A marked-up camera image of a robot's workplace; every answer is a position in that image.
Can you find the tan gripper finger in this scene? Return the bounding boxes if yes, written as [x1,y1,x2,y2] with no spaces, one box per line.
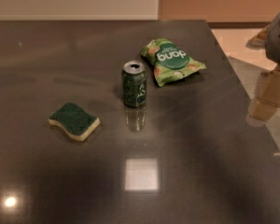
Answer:
[248,64,280,121]

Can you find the green soda can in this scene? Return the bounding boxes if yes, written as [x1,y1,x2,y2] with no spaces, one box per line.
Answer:
[121,61,147,108]

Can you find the green snack bag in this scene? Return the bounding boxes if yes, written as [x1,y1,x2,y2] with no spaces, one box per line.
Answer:
[141,38,206,87]

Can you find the green and yellow sponge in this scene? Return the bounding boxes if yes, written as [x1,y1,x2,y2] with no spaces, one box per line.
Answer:
[49,103,100,142]

